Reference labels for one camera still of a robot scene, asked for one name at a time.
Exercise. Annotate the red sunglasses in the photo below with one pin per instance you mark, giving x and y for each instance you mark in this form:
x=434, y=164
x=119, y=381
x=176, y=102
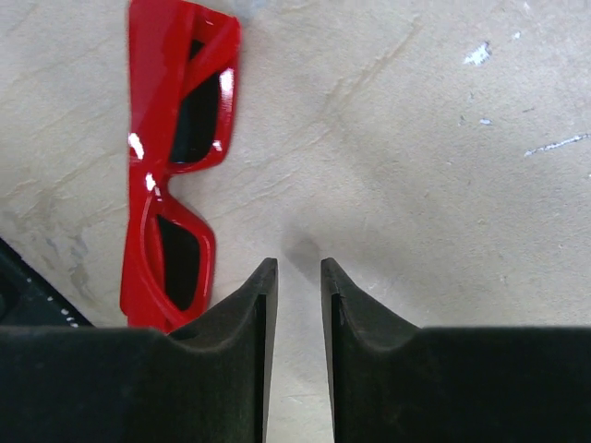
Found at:
x=183, y=71

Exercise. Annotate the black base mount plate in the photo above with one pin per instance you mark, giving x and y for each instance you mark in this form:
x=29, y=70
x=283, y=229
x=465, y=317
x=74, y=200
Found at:
x=28, y=299

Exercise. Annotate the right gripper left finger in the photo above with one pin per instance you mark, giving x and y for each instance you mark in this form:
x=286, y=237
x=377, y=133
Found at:
x=208, y=381

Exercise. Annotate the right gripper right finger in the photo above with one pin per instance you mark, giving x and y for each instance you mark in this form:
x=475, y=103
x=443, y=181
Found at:
x=392, y=381

